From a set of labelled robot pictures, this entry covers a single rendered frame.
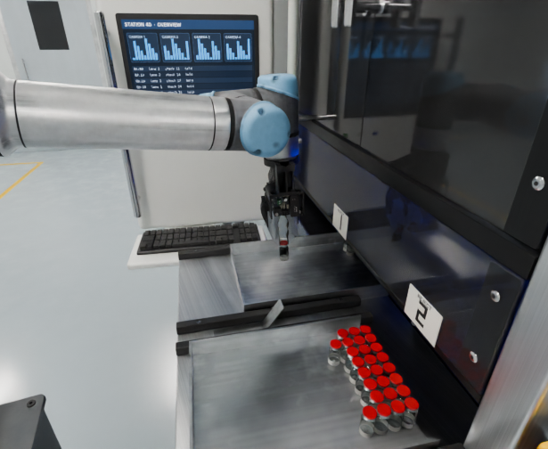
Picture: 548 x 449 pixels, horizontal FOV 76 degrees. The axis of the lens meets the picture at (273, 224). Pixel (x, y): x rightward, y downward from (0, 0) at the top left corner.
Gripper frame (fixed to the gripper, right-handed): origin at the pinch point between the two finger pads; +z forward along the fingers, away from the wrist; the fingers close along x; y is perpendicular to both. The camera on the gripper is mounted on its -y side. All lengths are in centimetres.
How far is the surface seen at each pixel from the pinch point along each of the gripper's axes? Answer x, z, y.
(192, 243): -24.4, 15.5, -31.8
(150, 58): -29, -39, -47
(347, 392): 4.2, 12.7, 32.9
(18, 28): -248, -80, -488
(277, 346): -5.6, 12.0, 21.2
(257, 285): -6.9, 11.5, 1.2
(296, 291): 1.7, 12.0, 5.1
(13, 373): -122, 93, -68
